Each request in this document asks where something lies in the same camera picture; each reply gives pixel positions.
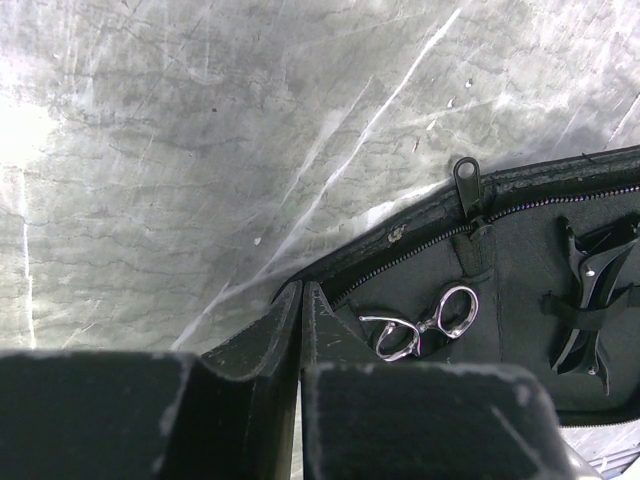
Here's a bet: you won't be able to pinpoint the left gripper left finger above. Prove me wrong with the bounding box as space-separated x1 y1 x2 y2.
1 282 303 479

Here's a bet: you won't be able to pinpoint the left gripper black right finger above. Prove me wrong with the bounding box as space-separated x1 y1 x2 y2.
301 283 598 479

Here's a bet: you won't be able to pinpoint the silver hair scissors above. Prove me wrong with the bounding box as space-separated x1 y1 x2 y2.
358 283 480 363

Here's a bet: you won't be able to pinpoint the black zippered tool case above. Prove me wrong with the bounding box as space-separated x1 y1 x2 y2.
297 147 639 426

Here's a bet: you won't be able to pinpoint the black hair clip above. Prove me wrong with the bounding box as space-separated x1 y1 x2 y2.
544 214 639 394

